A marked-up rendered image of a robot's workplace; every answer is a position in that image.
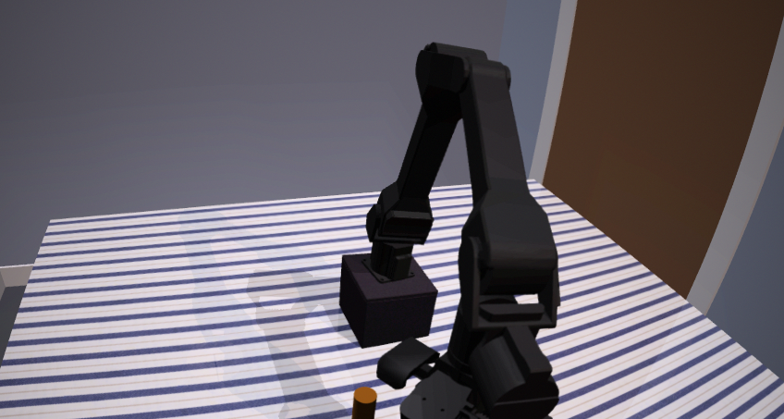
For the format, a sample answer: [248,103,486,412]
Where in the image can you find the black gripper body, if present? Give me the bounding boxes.
[376,337,478,390]

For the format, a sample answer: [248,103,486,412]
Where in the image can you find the orange-brown cylinder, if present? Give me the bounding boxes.
[351,387,377,419]

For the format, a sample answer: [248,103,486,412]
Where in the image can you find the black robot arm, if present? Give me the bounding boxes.
[361,43,561,419]

